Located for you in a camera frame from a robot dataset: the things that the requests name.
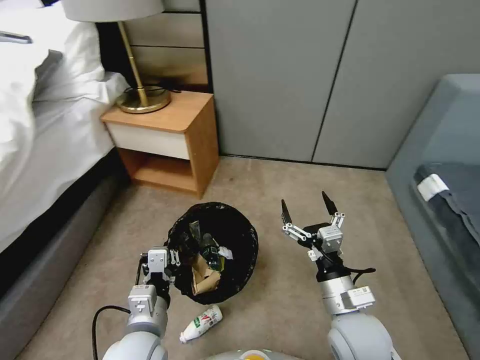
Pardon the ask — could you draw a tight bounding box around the white plastic bottle green label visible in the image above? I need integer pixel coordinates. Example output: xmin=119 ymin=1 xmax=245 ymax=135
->
xmin=179 ymin=304 xmax=224 ymax=343

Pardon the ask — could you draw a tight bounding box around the brown paper bag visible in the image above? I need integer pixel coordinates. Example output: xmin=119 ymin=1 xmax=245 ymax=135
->
xmin=191 ymin=254 xmax=222 ymax=296

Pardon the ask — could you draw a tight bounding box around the white robot front shell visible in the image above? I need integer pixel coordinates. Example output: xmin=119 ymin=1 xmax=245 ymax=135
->
xmin=202 ymin=347 xmax=290 ymax=360

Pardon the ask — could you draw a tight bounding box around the white pillow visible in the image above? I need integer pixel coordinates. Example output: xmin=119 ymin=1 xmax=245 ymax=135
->
xmin=0 ymin=5 xmax=105 ymax=103

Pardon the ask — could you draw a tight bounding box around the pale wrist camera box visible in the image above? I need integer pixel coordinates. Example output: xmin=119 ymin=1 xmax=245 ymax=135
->
xmin=147 ymin=248 xmax=168 ymax=275
xmin=323 ymin=224 xmax=344 ymax=253

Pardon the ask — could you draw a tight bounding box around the dark grey blanket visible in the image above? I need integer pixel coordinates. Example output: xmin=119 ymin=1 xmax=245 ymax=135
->
xmin=412 ymin=162 xmax=480 ymax=265

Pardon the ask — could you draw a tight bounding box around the wooden nightstand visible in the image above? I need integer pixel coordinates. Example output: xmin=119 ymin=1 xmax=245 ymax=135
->
xmin=100 ymin=91 xmax=220 ymax=200

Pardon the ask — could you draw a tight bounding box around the brass lamp white shade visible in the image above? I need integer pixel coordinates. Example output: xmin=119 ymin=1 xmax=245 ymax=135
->
xmin=61 ymin=0 xmax=172 ymax=115

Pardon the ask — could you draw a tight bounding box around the brown panelled headboard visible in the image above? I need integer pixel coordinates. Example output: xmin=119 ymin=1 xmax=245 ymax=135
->
xmin=95 ymin=11 xmax=215 ymax=95

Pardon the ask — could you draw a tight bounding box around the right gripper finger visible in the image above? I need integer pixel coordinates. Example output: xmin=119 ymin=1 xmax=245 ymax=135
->
xmin=280 ymin=198 xmax=313 ymax=243
xmin=320 ymin=191 xmax=346 ymax=230

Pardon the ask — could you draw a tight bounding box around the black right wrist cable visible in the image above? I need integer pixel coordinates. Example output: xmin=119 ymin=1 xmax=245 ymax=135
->
xmin=320 ymin=251 xmax=377 ymax=288

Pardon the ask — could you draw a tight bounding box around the white nightstand drawer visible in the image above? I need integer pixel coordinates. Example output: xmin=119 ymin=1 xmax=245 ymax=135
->
xmin=106 ymin=121 xmax=193 ymax=161

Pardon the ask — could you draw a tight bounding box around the white duvet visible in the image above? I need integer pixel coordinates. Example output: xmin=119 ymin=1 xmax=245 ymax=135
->
xmin=0 ymin=48 xmax=131 ymax=253

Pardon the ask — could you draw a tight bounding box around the thin black left wrist cable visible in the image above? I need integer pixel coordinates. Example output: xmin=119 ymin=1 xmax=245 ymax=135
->
xmin=135 ymin=254 xmax=148 ymax=288

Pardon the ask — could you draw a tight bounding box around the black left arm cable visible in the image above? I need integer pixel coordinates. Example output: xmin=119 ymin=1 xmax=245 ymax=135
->
xmin=91 ymin=305 xmax=131 ymax=360

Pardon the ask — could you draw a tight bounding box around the dark flat phone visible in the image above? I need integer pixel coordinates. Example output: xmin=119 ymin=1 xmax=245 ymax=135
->
xmin=0 ymin=31 xmax=32 ymax=46

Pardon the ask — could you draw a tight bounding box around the grey bed base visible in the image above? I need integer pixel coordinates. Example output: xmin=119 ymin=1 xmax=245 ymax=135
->
xmin=0 ymin=149 xmax=130 ymax=360

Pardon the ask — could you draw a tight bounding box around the black mesh trash bin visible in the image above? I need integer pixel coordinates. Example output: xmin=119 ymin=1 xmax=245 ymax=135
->
xmin=166 ymin=201 xmax=260 ymax=305

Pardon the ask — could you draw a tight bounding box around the black lamp cable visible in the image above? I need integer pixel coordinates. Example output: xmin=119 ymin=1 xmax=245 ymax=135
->
xmin=123 ymin=84 xmax=182 ymax=95

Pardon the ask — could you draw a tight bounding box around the grey upholstered sofa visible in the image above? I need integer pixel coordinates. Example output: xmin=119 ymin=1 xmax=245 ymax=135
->
xmin=385 ymin=73 xmax=480 ymax=360

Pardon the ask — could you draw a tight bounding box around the white blanket label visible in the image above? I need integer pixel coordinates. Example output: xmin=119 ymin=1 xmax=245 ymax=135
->
xmin=417 ymin=173 xmax=449 ymax=202

